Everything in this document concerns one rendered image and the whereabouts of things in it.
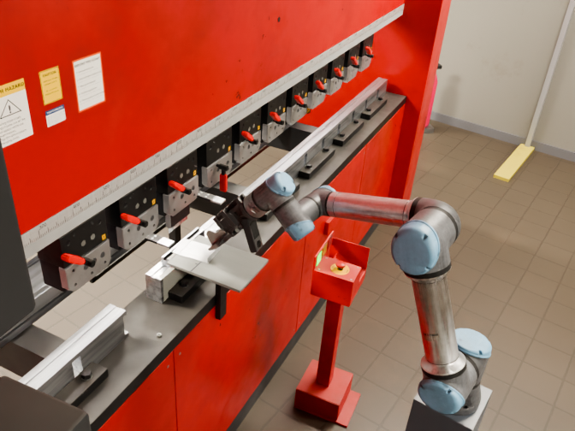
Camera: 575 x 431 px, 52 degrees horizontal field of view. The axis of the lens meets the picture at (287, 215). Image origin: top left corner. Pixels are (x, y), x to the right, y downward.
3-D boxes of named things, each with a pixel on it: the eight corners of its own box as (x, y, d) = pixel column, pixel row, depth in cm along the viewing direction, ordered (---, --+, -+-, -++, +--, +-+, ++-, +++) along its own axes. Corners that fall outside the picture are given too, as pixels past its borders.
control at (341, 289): (349, 307, 222) (355, 269, 212) (310, 294, 227) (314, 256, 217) (364, 278, 237) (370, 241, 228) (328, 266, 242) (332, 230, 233)
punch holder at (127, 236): (124, 254, 155) (119, 200, 147) (99, 244, 158) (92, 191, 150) (159, 227, 167) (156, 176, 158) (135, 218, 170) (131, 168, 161)
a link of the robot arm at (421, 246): (482, 390, 160) (455, 205, 142) (461, 426, 149) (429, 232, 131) (441, 381, 167) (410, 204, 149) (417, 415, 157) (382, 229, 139)
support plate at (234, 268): (240, 293, 174) (240, 290, 173) (166, 264, 183) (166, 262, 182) (268, 262, 187) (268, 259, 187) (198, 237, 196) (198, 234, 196)
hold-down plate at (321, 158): (309, 180, 259) (309, 174, 258) (298, 176, 261) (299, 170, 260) (334, 154, 283) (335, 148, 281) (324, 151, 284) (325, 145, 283)
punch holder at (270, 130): (266, 144, 217) (269, 103, 209) (246, 138, 220) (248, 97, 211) (284, 131, 229) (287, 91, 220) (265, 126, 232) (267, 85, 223)
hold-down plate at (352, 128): (342, 146, 290) (343, 141, 289) (332, 144, 292) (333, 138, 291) (363, 126, 314) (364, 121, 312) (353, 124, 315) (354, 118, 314)
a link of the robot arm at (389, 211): (473, 191, 149) (315, 176, 179) (457, 209, 142) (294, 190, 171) (475, 233, 154) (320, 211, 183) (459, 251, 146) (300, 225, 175)
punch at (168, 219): (171, 234, 181) (169, 208, 176) (166, 232, 182) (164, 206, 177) (189, 219, 189) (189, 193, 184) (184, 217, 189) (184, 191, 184)
